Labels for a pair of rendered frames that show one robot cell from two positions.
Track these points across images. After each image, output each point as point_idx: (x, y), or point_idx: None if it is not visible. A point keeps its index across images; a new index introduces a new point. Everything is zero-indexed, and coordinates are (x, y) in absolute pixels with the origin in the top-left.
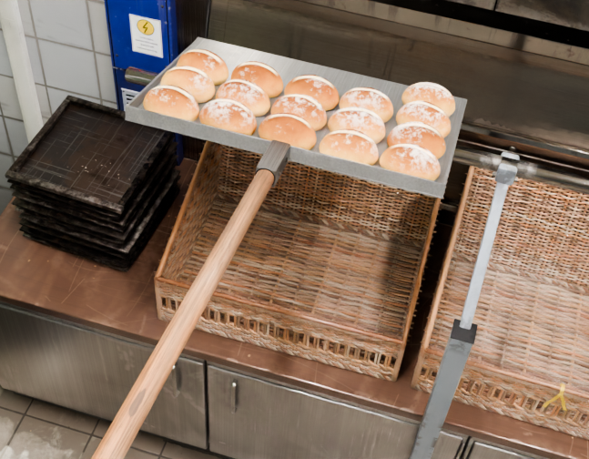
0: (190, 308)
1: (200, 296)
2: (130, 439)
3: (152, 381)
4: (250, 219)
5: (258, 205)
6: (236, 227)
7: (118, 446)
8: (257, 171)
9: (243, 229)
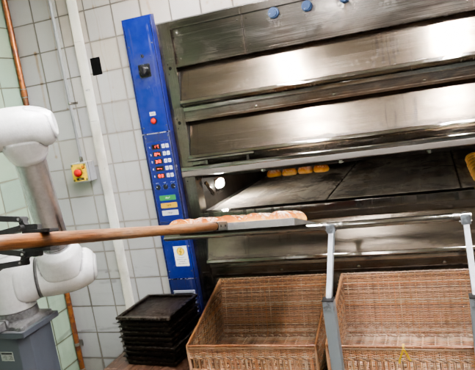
0: (170, 225)
1: (175, 225)
2: (137, 230)
3: (150, 226)
4: (204, 225)
5: (208, 225)
6: (196, 223)
7: (131, 227)
8: None
9: (200, 225)
